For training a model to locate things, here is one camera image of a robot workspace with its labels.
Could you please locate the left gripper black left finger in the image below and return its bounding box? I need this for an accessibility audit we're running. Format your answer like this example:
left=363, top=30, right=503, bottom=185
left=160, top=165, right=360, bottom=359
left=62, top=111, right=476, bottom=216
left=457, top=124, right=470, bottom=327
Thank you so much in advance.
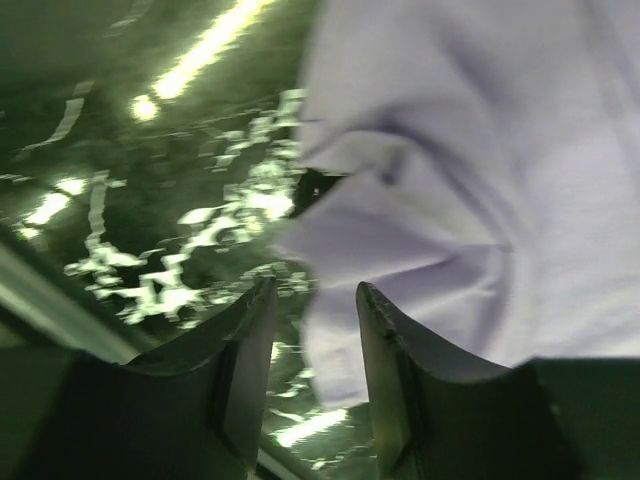
left=1, top=278, right=277, bottom=479

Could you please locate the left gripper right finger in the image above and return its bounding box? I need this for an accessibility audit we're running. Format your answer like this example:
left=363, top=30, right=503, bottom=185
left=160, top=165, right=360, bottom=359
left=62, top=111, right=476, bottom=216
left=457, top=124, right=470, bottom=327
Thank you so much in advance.
left=356, top=283, right=639, bottom=479

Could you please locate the purple t shirt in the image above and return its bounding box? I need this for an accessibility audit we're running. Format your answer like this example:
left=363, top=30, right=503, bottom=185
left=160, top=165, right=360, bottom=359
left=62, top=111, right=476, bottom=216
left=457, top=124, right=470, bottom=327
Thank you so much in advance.
left=276, top=1, right=639, bottom=409

